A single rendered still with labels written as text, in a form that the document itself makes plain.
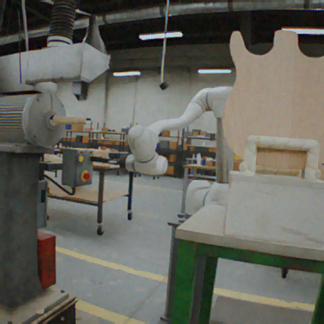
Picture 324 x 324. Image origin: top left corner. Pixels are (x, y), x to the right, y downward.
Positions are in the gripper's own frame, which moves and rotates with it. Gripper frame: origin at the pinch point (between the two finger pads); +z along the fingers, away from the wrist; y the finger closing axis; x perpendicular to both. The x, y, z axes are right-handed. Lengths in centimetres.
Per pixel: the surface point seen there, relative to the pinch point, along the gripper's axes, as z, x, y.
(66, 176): 10.4, -10.0, -12.4
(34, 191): 21.1, -18.4, -25.0
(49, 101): 5.7, 26.5, -33.1
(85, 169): 4.0, -5.7, -4.1
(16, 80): 23, 36, -39
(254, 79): -83, 30, -47
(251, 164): -84, 6, -50
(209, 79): 170, 338, 1069
